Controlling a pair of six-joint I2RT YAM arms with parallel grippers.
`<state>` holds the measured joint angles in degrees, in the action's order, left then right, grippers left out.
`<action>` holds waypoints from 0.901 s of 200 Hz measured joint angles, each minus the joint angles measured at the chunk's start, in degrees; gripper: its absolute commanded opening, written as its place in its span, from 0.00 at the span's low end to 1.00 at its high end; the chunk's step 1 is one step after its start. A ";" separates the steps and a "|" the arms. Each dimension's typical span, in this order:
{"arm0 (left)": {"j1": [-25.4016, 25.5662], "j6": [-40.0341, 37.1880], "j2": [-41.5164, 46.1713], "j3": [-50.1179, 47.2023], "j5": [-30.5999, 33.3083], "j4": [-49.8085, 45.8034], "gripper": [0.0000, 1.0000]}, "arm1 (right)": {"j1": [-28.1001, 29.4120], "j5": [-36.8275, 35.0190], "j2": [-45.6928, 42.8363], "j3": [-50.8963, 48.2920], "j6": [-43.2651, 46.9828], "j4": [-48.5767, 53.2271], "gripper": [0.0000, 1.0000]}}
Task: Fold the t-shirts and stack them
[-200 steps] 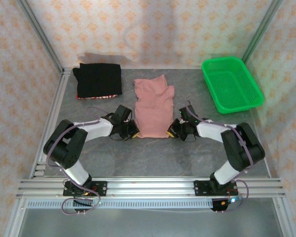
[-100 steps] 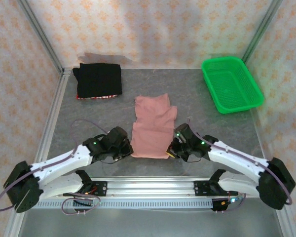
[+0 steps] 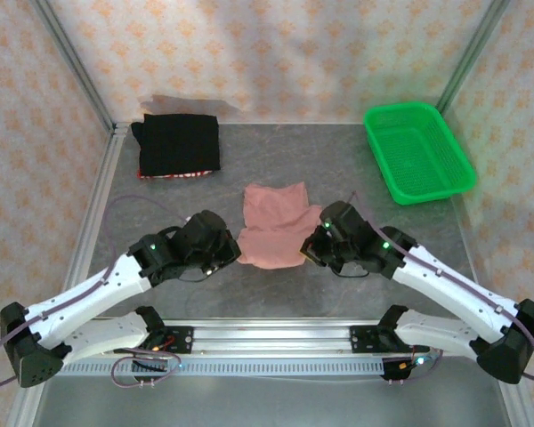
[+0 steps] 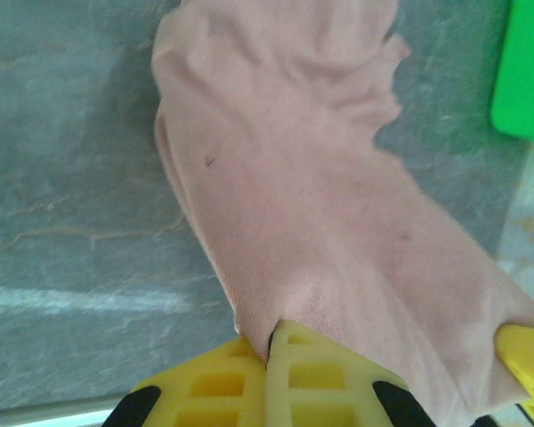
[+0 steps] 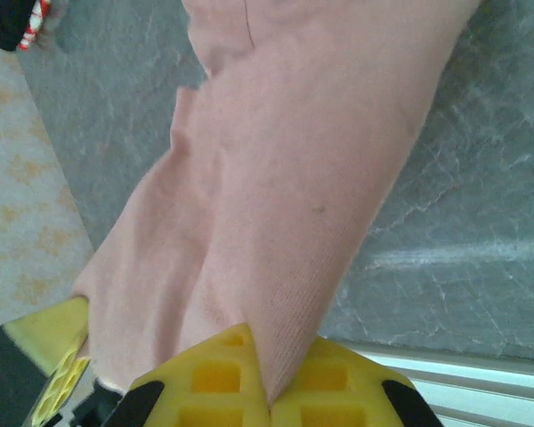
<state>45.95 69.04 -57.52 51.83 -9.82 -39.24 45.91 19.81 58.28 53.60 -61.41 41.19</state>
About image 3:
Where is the pink t-shirt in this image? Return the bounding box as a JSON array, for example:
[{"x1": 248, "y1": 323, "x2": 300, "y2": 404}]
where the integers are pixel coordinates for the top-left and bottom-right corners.
[{"x1": 235, "y1": 181, "x2": 324, "y2": 270}]

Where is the green plastic basket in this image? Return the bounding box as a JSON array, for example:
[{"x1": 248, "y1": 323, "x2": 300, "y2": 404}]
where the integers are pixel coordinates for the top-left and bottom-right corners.
[{"x1": 363, "y1": 101, "x2": 478, "y2": 206}]

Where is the black t-shirt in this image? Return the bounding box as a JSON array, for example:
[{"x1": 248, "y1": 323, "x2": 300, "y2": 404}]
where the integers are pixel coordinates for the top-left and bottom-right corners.
[{"x1": 131, "y1": 114, "x2": 223, "y2": 176}]

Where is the aluminium base beam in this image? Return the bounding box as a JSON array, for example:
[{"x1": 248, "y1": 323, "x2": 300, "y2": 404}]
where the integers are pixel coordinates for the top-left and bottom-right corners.
[{"x1": 28, "y1": 318, "x2": 517, "y2": 358}]

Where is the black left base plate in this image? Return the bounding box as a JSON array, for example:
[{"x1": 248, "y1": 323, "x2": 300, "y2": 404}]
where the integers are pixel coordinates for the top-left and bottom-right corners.
[{"x1": 150, "y1": 326, "x2": 195, "y2": 356}]

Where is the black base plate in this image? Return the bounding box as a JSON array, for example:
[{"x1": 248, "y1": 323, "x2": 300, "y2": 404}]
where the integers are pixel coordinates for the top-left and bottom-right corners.
[
  {"x1": 349, "y1": 323, "x2": 401, "y2": 356},
  {"x1": 150, "y1": 326, "x2": 195, "y2": 356}
]

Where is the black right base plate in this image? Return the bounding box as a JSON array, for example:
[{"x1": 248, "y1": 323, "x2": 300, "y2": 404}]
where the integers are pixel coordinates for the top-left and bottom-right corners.
[{"x1": 349, "y1": 323, "x2": 401, "y2": 356}]

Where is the aluminium table side rail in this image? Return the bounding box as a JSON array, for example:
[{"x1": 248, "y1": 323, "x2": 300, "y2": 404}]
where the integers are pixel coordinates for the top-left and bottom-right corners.
[{"x1": 64, "y1": 123, "x2": 130, "y2": 294}]

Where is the slotted grey cable duct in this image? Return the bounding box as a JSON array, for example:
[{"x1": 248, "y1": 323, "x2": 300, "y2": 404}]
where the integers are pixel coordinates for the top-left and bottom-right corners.
[{"x1": 61, "y1": 358, "x2": 386, "y2": 378}]

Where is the aluminium frame post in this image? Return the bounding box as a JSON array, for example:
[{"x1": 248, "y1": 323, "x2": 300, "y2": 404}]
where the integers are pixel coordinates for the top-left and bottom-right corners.
[
  {"x1": 29, "y1": 0, "x2": 117, "y2": 134},
  {"x1": 426, "y1": 0, "x2": 513, "y2": 130}
]

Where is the aluminium frame leg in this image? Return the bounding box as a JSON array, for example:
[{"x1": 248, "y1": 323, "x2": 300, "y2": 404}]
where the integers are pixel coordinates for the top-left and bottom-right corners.
[
  {"x1": 6, "y1": 382, "x2": 50, "y2": 427},
  {"x1": 493, "y1": 377, "x2": 534, "y2": 427}
]

